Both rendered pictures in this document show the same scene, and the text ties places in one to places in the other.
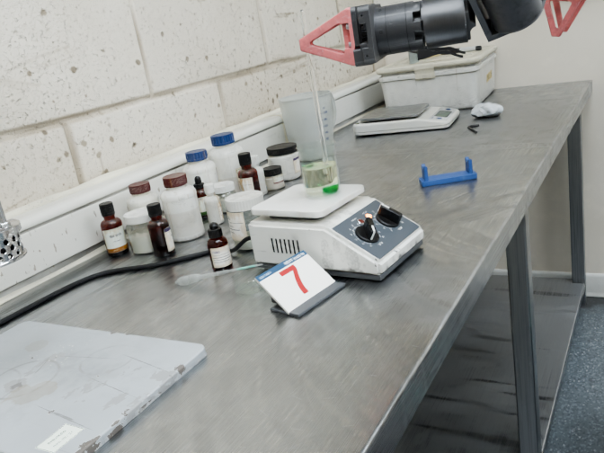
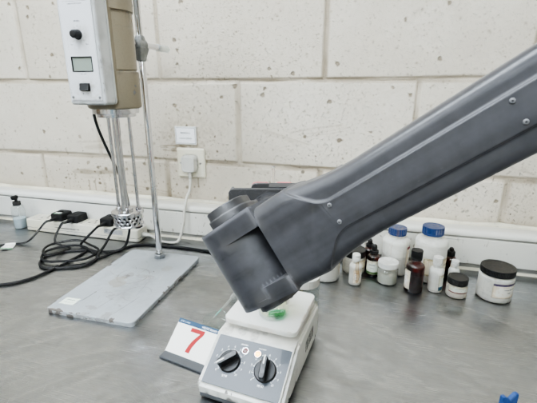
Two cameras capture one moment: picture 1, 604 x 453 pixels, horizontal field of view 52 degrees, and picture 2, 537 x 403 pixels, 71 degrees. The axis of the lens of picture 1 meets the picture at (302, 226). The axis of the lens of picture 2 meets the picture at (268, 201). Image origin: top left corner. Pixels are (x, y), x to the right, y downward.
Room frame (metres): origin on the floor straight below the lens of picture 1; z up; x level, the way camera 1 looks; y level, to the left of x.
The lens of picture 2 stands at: (0.66, -0.54, 1.18)
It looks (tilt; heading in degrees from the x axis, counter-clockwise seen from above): 17 degrees down; 73
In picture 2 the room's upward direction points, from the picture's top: straight up
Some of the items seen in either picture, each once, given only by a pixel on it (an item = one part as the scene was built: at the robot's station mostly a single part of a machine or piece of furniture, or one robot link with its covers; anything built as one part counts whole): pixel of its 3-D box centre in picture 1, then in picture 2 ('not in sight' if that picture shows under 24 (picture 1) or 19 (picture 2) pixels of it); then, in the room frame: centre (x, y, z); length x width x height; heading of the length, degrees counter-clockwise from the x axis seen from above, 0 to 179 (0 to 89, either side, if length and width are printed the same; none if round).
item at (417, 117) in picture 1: (406, 119); not in sight; (1.70, -0.33, 0.77); 0.26 x 0.19 x 0.05; 64
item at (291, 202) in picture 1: (307, 199); (272, 307); (0.83, -0.01, 0.83); 0.12 x 0.12 x 0.01; 52
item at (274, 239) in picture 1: (328, 230); (266, 339); (0.81, -0.04, 0.79); 0.22 x 0.13 x 0.08; 52
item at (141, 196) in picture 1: (145, 210); not in sight; (1.06, 0.26, 0.80); 0.06 x 0.06 x 0.10
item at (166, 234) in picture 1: (159, 228); not in sight; (0.95, 0.22, 0.79); 0.03 x 0.03 x 0.08
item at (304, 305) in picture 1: (300, 281); (191, 344); (0.69, 0.01, 0.77); 0.09 x 0.06 x 0.04; 137
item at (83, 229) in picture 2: not in sight; (85, 226); (0.44, 0.66, 0.77); 0.40 x 0.06 x 0.04; 148
